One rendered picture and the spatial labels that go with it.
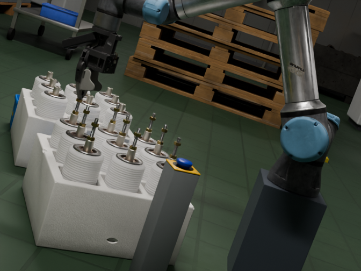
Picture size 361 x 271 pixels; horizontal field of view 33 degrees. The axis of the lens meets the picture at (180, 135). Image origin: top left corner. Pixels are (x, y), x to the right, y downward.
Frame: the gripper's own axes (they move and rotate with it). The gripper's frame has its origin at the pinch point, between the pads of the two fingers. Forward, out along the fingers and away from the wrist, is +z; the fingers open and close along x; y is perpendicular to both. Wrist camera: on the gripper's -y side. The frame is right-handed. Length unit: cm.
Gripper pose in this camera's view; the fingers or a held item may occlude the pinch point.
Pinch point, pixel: (79, 93)
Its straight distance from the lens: 180.1
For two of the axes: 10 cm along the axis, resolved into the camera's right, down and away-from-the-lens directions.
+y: 8.6, 3.7, -3.5
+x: 4.0, -0.7, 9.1
